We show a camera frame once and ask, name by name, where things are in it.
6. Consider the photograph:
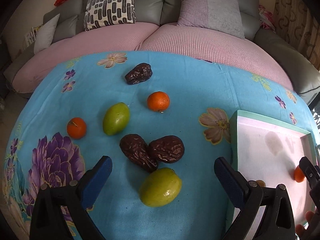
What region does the large orange tangerine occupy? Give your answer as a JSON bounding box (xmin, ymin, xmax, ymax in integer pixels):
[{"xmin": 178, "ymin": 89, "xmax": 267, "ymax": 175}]
[{"xmin": 293, "ymin": 165, "xmax": 305, "ymax": 183}]

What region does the brown walnut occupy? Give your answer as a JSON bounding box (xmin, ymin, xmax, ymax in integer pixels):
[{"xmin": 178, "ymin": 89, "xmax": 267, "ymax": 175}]
[{"xmin": 255, "ymin": 180, "xmax": 266, "ymax": 187}]

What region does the small tangerine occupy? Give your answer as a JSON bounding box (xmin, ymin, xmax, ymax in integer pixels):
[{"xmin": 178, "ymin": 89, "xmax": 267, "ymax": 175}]
[
  {"xmin": 67, "ymin": 117, "xmax": 87, "ymax": 139},
  {"xmin": 147, "ymin": 91, "xmax": 170, "ymax": 112}
]

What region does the dark red date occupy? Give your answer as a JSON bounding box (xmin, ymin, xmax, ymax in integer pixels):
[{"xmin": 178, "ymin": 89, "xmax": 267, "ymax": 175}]
[
  {"xmin": 125, "ymin": 63, "xmax": 153, "ymax": 85},
  {"xmin": 119, "ymin": 134, "xmax": 158, "ymax": 173},
  {"xmin": 148, "ymin": 135, "xmax": 185, "ymax": 164}
]

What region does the large green jujube fruit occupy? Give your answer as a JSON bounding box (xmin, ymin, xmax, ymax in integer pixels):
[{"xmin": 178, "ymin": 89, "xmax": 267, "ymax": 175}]
[{"xmin": 139, "ymin": 167, "xmax": 182, "ymax": 207}]

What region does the small green jujube fruit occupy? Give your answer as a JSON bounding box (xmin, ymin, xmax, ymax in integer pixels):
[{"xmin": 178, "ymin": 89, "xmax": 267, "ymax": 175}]
[{"xmin": 103, "ymin": 102, "xmax": 130, "ymax": 135}]

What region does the dark red date top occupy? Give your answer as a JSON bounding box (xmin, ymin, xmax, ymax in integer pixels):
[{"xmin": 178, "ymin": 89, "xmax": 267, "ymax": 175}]
[{"xmin": 125, "ymin": 63, "xmax": 153, "ymax": 85}]

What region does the right human hand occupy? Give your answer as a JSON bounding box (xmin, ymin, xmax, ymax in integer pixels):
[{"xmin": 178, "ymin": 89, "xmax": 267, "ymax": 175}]
[{"xmin": 294, "ymin": 210, "xmax": 316, "ymax": 237}]

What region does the teal rimmed white tray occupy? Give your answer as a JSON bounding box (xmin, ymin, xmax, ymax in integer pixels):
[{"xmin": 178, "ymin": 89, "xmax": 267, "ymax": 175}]
[{"xmin": 229, "ymin": 110, "xmax": 317, "ymax": 225}]

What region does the brown patterned curtain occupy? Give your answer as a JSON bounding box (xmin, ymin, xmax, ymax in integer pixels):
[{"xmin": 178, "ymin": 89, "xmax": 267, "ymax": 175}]
[{"xmin": 274, "ymin": 0, "xmax": 319, "ymax": 69}]

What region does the blue floral tablecloth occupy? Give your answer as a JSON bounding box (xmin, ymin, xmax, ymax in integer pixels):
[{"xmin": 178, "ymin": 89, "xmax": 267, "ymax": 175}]
[{"xmin": 1, "ymin": 51, "xmax": 319, "ymax": 239}]

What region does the pink floral cloth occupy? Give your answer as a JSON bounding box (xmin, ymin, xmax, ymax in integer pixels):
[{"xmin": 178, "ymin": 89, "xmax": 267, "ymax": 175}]
[{"xmin": 259, "ymin": 5, "xmax": 276, "ymax": 33}]

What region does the small grey cushion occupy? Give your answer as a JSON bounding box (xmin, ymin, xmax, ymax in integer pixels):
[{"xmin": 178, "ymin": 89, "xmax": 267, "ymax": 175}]
[{"xmin": 34, "ymin": 14, "xmax": 60, "ymax": 54}]

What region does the pink sofa cover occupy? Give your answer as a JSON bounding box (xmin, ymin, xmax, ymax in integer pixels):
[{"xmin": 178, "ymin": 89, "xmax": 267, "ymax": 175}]
[{"xmin": 7, "ymin": 22, "xmax": 293, "ymax": 94}]

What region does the purple grey cushion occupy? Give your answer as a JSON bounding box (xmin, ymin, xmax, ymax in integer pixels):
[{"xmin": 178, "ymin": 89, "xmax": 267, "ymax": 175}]
[{"xmin": 177, "ymin": 0, "xmax": 245, "ymax": 39}]

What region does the black white patterned cushion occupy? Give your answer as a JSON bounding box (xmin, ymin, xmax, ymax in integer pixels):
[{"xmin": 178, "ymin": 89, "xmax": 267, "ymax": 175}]
[{"xmin": 84, "ymin": 0, "xmax": 136, "ymax": 31}]

